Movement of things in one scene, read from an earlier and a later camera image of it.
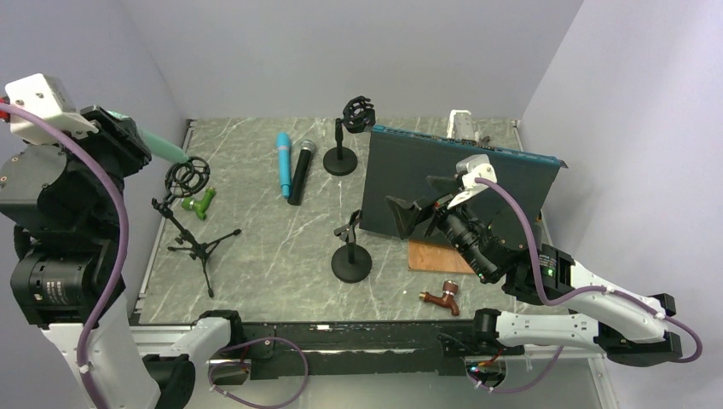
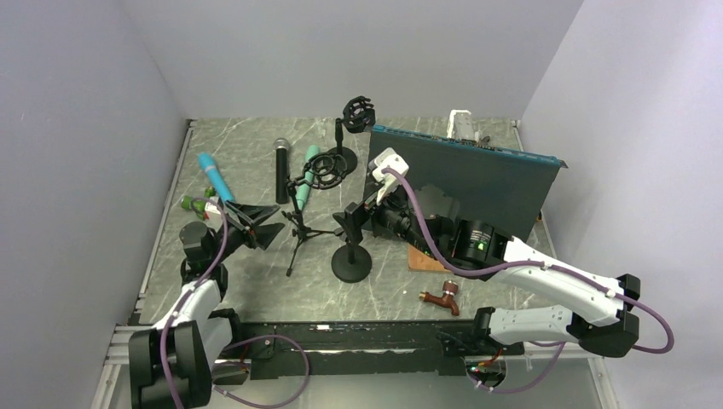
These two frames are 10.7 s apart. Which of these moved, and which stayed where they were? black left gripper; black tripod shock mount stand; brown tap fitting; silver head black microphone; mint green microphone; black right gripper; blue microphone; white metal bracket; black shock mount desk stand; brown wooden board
Moved: blue microphone; black tripod shock mount stand; black right gripper; silver head black microphone; black left gripper; mint green microphone
Stayed: brown tap fitting; black shock mount desk stand; white metal bracket; brown wooden board
